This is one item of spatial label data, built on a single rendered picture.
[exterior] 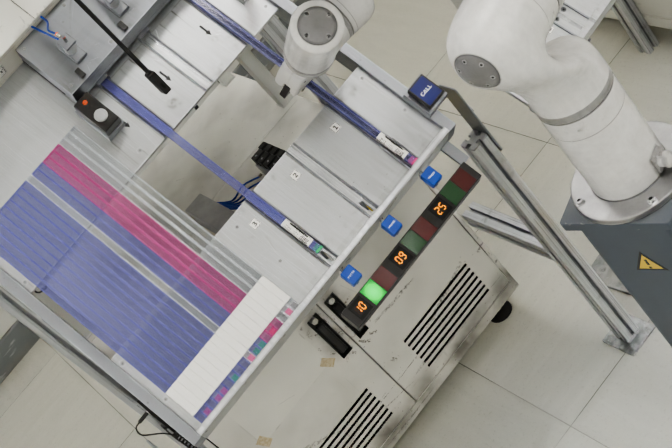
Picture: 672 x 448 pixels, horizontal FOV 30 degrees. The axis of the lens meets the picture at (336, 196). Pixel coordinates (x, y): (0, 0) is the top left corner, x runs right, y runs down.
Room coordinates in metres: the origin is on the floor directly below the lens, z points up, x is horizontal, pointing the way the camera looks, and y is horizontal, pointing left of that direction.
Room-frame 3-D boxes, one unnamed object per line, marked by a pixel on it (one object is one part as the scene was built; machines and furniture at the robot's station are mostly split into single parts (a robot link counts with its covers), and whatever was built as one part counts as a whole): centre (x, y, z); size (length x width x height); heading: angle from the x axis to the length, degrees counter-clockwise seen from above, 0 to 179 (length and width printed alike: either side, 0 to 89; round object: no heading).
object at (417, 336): (2.31, 0.25, 0.31); 0.70 x 0.65 x 0.62; 103
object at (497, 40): (1.38, -0.32, 1.00); 0.19 x 0.12 x 0.24; 121
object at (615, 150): (1.39, -0.34, 0.79); 0.19 x 0.19 x 0.18
